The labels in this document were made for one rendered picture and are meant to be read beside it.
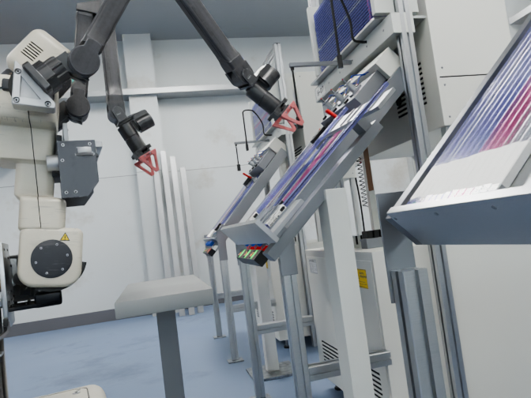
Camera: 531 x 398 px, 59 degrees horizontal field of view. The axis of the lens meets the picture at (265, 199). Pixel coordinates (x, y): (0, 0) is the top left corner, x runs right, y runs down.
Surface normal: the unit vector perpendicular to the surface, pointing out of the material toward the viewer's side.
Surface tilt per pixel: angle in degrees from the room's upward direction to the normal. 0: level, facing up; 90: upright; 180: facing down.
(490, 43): 90
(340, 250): 90
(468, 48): 90
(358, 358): 90
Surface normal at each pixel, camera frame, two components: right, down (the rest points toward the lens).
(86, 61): 0.51, 0.04
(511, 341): 0.22, -0.10
